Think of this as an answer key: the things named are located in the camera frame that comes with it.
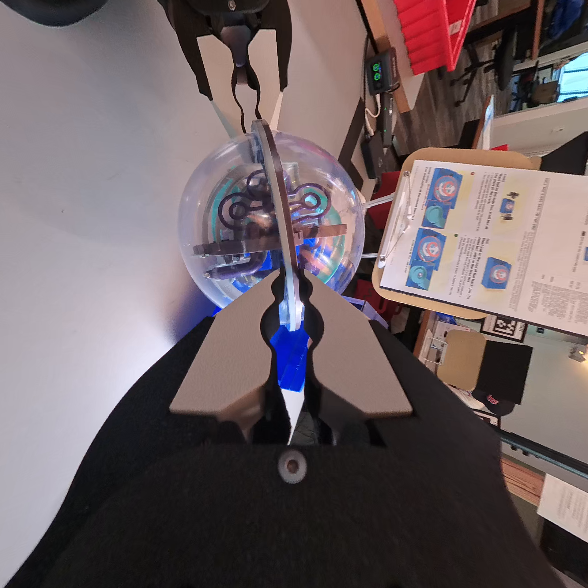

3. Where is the white plug and cable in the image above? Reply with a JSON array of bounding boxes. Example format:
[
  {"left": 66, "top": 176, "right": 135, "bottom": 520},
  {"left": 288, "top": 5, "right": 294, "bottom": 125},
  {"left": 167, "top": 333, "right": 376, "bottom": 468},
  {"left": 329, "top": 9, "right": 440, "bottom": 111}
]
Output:
[{"left": 364, "top": 92, "right": 382, "bottom": 139}]

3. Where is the blue plastic bin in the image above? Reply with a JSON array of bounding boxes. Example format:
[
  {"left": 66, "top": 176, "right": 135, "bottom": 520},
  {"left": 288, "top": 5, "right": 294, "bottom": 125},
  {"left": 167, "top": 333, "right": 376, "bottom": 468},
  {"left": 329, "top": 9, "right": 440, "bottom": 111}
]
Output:
[{"left": 211, "top": 294, "right": 389, "bottom": 394}]

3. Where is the black box with green lights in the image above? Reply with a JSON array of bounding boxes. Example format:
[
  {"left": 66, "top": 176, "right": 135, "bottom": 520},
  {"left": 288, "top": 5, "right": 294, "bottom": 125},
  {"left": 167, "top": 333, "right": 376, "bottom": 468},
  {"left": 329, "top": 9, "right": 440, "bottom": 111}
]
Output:
[{"left": 364, "top": 47, "right": 401, "bottom": 95}]

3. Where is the small beige board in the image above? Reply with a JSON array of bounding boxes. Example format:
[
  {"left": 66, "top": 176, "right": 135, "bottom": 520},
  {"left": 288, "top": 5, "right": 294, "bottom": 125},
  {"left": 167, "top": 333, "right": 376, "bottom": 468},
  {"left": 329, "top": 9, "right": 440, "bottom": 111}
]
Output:
[{"left": 436, "top": 329, "right": 488, "bottom": 389}]

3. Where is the printed instruction sheet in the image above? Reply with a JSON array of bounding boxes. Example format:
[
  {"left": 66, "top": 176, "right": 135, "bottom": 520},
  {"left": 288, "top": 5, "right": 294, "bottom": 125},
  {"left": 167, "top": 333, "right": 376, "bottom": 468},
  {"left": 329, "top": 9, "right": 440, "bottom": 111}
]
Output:
[{"left": 379, "top": 158, "right": 588, "bottom": 336}]

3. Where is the small framed marker sign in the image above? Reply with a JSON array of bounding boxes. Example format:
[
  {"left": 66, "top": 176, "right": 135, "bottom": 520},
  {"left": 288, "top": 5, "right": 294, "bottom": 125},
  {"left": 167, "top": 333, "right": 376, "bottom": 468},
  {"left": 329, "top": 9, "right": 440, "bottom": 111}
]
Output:
[{"left": 480, "top": 315, "right": 527, "bottom": 343}]

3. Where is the clear maze ball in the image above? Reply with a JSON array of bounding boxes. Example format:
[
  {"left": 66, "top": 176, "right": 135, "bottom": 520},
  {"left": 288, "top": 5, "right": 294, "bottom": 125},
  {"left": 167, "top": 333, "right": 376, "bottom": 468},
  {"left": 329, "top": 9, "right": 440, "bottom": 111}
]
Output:
[{"left": 178, "top": 119, "right": 366, "bottom": 332}]

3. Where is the white paper notice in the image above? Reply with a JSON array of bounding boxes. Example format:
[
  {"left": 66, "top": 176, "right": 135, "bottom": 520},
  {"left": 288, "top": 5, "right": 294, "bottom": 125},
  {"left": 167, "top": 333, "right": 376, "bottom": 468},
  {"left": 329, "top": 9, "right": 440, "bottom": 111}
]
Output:
[{"left": 537, "top": 473, "right": 588, "bottom": 543}]

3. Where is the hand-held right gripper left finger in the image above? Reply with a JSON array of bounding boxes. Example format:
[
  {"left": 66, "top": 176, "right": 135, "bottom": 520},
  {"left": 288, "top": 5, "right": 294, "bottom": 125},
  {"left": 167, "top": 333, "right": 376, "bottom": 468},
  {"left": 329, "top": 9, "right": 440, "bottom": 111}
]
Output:
[{"left": 169, "top": 269, "right": 282, "bottom": 444}]

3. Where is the dark baseball cap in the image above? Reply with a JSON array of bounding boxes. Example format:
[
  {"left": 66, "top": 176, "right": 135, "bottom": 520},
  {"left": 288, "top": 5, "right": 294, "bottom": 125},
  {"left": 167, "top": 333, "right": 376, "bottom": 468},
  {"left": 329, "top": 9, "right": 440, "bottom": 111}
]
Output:
[{"left": 471, "top": 388, "right": 515, "bottom": 417}]

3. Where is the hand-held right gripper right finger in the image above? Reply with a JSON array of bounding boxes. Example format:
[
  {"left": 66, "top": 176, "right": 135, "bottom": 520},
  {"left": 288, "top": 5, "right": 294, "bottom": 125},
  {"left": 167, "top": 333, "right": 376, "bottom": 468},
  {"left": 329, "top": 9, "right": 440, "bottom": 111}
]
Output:
[{"left": 302, "top": 270, "right": 413, "bottom": 443}]

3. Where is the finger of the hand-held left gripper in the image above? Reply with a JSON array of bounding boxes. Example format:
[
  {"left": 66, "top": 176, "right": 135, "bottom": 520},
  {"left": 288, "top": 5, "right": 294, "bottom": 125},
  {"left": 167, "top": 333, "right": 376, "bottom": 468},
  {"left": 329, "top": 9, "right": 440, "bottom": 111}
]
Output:
[
  {"left": 197, "top": 32, "right": 244, "bottom": 139},
  {"left": 247, "top": 27, "right": 284, "bottom": 132}
]

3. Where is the red plastic bin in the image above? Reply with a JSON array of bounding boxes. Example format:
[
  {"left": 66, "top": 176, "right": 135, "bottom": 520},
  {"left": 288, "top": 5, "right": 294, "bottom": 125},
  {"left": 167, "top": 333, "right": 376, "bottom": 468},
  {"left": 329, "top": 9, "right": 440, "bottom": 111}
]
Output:
[{"left": 393, "top": 0, "right": 477, "bottom": 77}]

